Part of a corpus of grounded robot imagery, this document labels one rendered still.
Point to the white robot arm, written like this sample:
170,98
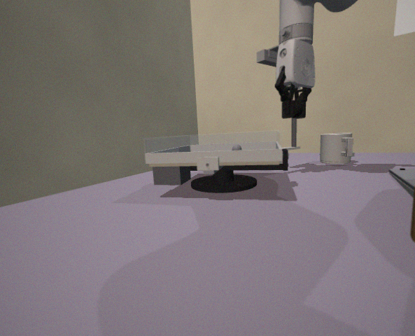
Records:
296,19

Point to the grey mug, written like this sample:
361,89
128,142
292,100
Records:
334,150

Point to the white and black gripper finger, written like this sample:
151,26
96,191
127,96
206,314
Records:
302,98
286,93

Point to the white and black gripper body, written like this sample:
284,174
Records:
297,55

